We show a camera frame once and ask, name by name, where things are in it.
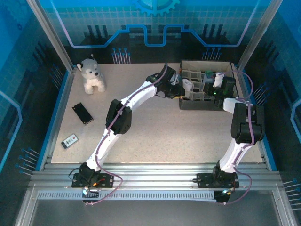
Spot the grey metal shelf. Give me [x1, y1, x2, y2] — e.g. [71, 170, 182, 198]
[14, 189, 298, 226]

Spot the slotted grey cable duct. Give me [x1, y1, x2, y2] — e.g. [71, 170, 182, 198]
[37, 190, 218, 201]

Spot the black sock organizer box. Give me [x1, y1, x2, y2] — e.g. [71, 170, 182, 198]
[178, 60, 241, 112]

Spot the grey white plush husky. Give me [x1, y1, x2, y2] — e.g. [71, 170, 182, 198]
[76, 54, 107, 96]

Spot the white sock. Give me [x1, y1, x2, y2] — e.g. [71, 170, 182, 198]
[182, 79, 194, 92]

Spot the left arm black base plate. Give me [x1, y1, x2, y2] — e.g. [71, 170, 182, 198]
[71, 173, 115, 189]

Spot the small black white card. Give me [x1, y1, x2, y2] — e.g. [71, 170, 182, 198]
[61, 133, 79, 150]

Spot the aluminium frame post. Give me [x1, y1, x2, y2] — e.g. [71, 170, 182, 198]
[25, 0, 76, 74]
[236, 0, 284, 73]

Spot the long aluminium frame rail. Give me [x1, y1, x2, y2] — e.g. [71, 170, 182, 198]
[28, 161, 283, 192]

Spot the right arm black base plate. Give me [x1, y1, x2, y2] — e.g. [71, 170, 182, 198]
[196, 173, 240, 189]

